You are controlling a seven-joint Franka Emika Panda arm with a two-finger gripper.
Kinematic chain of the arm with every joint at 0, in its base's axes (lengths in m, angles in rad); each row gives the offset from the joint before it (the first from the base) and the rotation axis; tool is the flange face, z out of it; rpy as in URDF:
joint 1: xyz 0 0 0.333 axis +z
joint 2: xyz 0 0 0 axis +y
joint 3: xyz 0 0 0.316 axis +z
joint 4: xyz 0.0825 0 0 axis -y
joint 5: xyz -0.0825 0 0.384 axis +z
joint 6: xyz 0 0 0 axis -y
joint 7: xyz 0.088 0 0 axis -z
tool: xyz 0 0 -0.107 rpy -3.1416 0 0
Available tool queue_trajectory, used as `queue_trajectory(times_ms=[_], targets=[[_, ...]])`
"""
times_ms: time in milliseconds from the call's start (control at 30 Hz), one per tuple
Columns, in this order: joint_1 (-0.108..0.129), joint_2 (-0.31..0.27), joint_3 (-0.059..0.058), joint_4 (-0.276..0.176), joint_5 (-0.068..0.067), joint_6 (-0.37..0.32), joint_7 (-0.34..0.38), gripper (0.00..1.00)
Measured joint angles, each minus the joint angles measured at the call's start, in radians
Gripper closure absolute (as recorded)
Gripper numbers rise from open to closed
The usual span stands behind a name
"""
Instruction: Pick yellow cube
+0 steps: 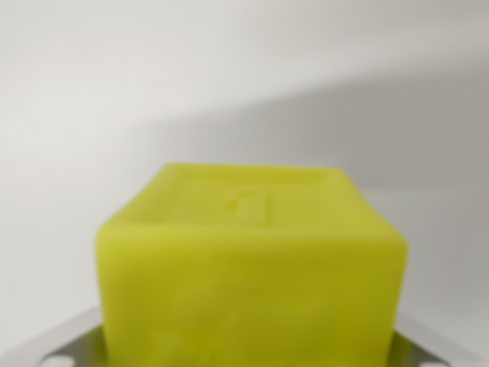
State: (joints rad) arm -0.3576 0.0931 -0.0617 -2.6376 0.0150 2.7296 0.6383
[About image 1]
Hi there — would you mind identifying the black grey gripper left finger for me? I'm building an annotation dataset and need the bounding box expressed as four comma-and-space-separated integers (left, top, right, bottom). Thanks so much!
0, 307, 112, 367

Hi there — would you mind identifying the black grey gripper right finger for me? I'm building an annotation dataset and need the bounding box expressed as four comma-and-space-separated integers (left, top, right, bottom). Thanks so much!
386, 312, 489, 367

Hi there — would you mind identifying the yellow cube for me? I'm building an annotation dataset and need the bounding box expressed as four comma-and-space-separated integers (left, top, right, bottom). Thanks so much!
94, 162, 410, 367

